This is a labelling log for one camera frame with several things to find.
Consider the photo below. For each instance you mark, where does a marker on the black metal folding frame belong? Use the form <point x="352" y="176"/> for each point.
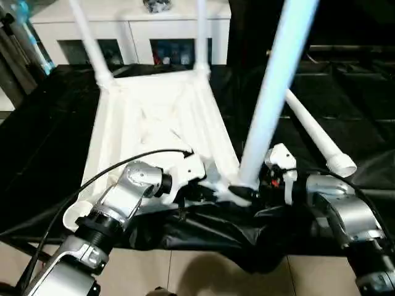
<point x="37" y="249"/>

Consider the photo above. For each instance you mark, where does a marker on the small white jar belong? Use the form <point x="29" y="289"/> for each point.
<point x="184" y="58"/>
<point x="166" y="60"/>

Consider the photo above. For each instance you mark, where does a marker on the bag of black parts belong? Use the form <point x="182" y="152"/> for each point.
<point x="156" y="6"/>

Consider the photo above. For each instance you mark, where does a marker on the white pole with blue ribbon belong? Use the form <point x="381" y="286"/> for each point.
<point x="35" y="43"/>

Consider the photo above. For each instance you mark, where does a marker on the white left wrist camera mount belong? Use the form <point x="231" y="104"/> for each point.
<point x="188" y="168"/>

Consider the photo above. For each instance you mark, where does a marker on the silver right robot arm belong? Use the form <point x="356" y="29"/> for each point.
<point x="355" y="212"/>

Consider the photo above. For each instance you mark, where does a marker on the white sideboard cabinet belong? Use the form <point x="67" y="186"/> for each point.
<point x="135" y="31"/>

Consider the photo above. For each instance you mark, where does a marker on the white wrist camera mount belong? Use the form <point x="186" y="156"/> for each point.
<point x="282" y="157"/>
<point x="188" y="168"/>

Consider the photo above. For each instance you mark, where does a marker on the white plastic table leg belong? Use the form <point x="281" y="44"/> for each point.
<point x="271" y="92"/>
<point x="92" y="46"/>
<point x="311" y="123"/>
<point x="202" y="40"/>

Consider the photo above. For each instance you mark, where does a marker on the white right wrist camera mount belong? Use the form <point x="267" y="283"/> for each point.
<point x="282" y="157"/>

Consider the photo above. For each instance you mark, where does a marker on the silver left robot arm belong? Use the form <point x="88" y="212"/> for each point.
<point x="126" y="191"/>

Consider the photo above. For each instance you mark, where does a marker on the long black bar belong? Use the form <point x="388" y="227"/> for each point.
<point x="351" y="47"/>

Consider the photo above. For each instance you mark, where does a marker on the black glossy mat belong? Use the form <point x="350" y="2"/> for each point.
<point x="216" y="228"/>

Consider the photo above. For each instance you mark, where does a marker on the red bottle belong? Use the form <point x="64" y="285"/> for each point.
<point x="157" y="58"/>

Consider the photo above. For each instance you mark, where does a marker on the grey tripod stand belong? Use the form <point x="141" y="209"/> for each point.
<point x="14" y="55"/>

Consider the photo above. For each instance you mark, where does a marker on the white plastic table top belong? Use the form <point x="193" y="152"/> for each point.
<point x="139" y="101"/>

